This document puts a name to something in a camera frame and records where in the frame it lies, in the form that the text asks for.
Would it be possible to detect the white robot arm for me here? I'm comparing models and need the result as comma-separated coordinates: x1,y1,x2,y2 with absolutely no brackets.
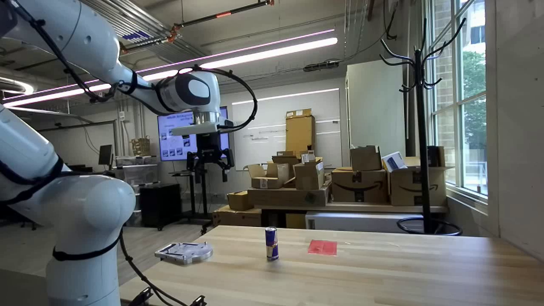
0,0,219,306

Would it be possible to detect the tall upright cardboard box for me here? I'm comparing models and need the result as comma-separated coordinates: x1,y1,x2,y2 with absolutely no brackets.
285,108,314,156

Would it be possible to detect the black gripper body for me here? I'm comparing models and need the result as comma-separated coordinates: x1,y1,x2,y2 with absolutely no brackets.
187,132,232,170

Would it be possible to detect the wall display screen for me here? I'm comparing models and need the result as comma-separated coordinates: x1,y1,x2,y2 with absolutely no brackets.
156,105,231,163

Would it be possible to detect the black cabinet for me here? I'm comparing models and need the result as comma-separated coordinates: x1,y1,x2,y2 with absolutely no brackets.
139,183,181,229

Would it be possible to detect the long ceiling light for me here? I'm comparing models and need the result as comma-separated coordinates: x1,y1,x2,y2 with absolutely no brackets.
3,29,338,108

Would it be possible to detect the amazon cardboard box left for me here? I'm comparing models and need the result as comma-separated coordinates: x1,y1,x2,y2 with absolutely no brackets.
331,170,387,204

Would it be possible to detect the amazon cardboard box right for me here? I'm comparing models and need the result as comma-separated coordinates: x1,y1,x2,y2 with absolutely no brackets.
389,166,445,205

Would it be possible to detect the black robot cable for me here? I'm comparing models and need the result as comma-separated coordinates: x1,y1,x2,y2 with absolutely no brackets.
117,227,207,306

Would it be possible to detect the black screen stand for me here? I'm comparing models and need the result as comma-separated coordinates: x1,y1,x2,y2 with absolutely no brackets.
173,170,212,234

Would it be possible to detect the red paper square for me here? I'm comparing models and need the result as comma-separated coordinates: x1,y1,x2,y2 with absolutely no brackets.
307,239,336,255

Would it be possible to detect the small cardboard box on top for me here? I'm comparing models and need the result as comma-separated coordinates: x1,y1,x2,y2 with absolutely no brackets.
350,146,380,171

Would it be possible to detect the amazon cardboard box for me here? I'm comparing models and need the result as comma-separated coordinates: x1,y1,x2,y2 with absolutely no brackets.
389,166,445,205
331,170,387,204

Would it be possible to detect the black coat rack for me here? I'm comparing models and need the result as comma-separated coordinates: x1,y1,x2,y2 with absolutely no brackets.
379,20,465,236

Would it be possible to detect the blue silver drink can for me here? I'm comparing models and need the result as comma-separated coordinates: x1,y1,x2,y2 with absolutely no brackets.
265,227,278,261

